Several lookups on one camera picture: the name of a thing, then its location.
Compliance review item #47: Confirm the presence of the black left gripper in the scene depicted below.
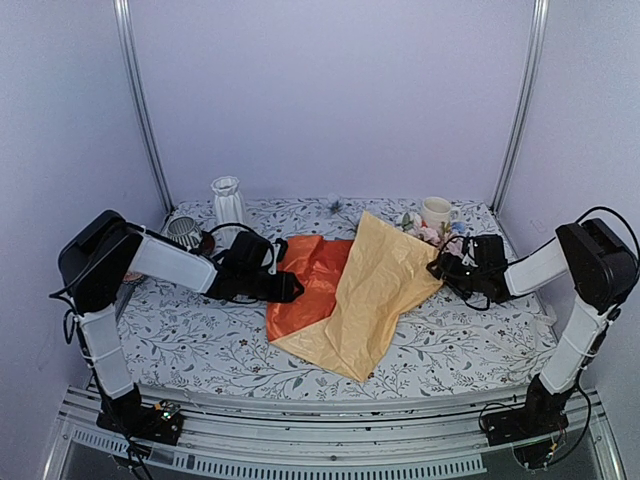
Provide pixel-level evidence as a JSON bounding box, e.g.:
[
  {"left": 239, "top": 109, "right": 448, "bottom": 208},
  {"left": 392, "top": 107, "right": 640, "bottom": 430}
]
[{"left": 240, "top": 269, "right": 305, "bottom": 302}]

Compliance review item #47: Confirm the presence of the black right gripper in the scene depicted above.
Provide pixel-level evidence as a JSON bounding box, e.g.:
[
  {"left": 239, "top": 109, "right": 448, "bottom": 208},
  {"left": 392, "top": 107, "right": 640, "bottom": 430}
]
[{"left": 428, "top": 252, "right": 489, "bottom": 299}]

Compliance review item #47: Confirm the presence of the orange paper flower bouquet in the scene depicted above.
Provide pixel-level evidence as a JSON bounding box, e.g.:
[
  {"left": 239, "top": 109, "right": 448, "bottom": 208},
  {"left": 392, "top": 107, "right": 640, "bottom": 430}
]
[{"left": 260, "top": 198, "right": 443, "bottom": 383}]

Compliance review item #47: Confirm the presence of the white ribbed ceramic vase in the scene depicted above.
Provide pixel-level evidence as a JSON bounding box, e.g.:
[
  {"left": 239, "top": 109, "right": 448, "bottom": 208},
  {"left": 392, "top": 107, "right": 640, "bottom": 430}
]
[{"left": 211, "top": 176, "right": 247, "bottom": 248}]

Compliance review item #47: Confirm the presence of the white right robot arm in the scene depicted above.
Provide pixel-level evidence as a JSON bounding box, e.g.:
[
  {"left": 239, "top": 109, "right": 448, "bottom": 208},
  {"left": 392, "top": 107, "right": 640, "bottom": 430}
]
[{"left": 427, "top": 218, "right": 639, "bottom": 436}]

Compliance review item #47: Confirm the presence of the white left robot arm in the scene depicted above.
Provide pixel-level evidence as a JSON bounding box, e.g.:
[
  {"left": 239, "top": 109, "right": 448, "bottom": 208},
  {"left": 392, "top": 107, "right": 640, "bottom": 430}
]
[{"left": 50, "top": 210, "right": 305, "bottom": 434}]

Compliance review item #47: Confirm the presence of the cream ceramic mug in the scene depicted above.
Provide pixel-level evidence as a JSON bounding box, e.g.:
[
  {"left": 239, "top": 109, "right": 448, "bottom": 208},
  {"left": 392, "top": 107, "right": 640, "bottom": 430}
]
[{"left": 421, "top": 197, "right": 460, "bottom": 232}]

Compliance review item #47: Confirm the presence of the dark red saucer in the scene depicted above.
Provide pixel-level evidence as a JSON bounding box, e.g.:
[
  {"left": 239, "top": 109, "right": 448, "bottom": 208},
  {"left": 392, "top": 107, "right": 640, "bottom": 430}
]
[{"left": 199, "top": 232, "right": 215, "bottom": 257}]

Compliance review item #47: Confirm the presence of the striped black white cup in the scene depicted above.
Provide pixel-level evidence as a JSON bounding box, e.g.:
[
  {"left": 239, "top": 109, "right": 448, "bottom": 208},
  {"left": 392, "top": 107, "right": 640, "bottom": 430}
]
[{"left": 166, "top": 216, "right": 203, "bottom": 250}]

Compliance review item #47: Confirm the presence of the floral patterned tablecloth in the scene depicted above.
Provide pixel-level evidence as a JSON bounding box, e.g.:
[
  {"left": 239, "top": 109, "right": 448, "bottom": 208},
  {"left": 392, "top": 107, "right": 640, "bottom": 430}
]
[{"left": 102, "top": 198, "right": 571, "bottom": 401}]

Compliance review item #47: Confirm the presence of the pink patterned ball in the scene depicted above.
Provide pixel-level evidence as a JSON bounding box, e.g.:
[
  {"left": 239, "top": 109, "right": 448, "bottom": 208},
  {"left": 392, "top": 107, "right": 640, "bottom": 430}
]
[{"left": 123, "top": 272, "right": 143, "bottom": 284}]

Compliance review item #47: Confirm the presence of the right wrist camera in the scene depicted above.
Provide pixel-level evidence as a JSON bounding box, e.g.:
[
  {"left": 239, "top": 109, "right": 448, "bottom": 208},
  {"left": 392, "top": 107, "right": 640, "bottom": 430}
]
[{"left": 447, "top": 237, "right": 477, "bottom": 267}]

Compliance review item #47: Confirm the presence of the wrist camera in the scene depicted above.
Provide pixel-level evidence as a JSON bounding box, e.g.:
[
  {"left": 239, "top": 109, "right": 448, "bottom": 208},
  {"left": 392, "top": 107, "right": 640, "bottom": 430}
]
[
  {"left": 267, "top": 238, "right": 288, "bottom": 275},
  {"left": 447, "top": 237, "right": 477, "bottom": 267}
]

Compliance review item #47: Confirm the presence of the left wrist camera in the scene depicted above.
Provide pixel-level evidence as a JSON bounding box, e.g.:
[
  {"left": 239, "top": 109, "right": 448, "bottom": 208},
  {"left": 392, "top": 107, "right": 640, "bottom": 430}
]
[{"left": 267, "top": 238, "right": 288, "bottom": 275}]

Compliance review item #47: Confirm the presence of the aluminium front rail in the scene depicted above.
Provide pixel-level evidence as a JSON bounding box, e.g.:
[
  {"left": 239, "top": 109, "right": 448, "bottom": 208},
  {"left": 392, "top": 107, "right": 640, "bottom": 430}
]
[{"left": 59, "top": 387, "right": 626, "bottom": 480}]

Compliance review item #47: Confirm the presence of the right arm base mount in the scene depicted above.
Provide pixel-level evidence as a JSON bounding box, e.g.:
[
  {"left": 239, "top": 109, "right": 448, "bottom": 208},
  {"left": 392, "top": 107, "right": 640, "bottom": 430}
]
[{"left": 479, "top": 391, "right": 571, "bottom": 470}]

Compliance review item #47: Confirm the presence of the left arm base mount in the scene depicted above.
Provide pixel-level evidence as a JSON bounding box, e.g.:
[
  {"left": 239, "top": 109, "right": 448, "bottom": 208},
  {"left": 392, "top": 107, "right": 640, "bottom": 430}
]
[{"left": 96, "top": 388, "right": 184, "bottom": 446}]

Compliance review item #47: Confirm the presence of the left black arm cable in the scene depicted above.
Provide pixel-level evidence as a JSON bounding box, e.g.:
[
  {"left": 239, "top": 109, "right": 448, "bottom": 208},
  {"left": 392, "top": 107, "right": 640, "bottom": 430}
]
[{"left": 48, "top": 222, "right": 254, "bottom": 346}]

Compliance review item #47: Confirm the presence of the right aluminium frame post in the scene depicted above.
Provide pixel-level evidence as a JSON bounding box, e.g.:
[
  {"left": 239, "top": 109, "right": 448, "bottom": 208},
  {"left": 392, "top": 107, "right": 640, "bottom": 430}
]
[{"left": 490, "top": 0, "right": 550, "bottom": 217}]

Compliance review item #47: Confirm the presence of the aluminium frame post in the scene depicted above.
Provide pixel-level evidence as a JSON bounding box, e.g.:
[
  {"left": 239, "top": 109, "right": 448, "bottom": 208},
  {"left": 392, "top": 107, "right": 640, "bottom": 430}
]
[
  {"left": 113, "top": 0, "right": 174, "bottom": 214},
  {"left": 490, "top": 0, "right": 550, "bottom": 217}
]

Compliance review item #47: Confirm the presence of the left aluminium frame post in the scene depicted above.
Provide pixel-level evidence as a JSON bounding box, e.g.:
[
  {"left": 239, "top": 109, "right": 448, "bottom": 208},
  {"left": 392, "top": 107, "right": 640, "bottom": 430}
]
[{"left": 113, "top": 0, "right": 174, "bottom": 214}]

